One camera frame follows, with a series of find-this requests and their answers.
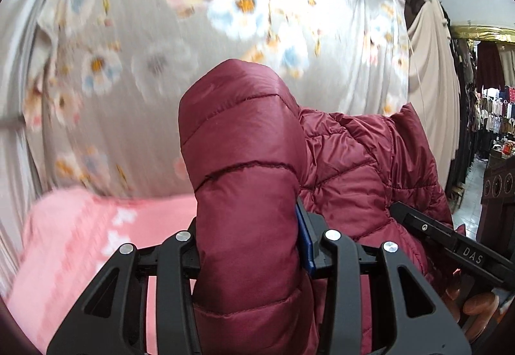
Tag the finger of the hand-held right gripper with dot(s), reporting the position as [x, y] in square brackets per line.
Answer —
[426, 227]

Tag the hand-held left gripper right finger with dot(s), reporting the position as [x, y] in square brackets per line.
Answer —
[304, 243]

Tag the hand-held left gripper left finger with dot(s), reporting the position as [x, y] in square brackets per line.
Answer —
[177, 258]

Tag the maroon puffer jacket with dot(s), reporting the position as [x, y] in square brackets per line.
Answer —
[241, 137]

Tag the row of hanging clothes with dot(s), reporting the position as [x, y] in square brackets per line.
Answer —
[497, 109]

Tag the person's right hand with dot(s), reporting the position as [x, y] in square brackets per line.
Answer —
[481, 304]

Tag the wooden speaker cabinet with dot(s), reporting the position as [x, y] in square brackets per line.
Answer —
[499, 194]

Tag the pink printed blanket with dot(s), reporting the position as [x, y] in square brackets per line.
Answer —
[80, 226]

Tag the dark hanging garments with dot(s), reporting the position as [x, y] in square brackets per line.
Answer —
[466, 97]

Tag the beige hanging cloth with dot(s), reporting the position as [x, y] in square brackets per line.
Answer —
[434, 77]

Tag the maroon curtain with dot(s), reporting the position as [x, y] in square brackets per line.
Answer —
[489, 63]

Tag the gold trim valance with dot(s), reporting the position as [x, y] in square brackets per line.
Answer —
[483, 33]

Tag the grey floral blanket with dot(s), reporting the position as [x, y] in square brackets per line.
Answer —
[141, 17]

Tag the white sheet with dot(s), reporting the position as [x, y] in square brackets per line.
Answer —
[16, 57]

